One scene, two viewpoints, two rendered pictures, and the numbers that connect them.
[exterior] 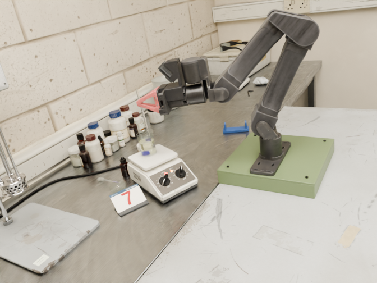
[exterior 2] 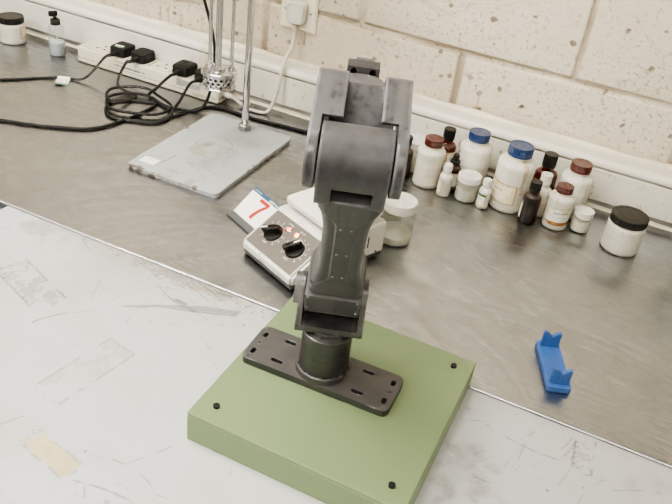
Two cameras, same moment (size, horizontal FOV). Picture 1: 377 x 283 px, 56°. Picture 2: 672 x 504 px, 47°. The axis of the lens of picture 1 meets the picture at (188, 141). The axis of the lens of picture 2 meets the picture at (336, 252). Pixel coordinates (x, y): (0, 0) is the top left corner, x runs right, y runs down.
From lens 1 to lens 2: 121 cm
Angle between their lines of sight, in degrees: 66
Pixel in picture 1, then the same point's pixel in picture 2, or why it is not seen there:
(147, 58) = not seen: outside the picture
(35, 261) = (149, 157)
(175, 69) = not seen: hidden behind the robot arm
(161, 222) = (193, 250)
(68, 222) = (225, 170)
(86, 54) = (608, 19)
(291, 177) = (225, 384)
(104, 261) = (128, 206)
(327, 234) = (69, 426)
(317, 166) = (258, 436)
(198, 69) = not seen: hidden behind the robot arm
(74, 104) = (514, 89)
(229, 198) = (234, 324)
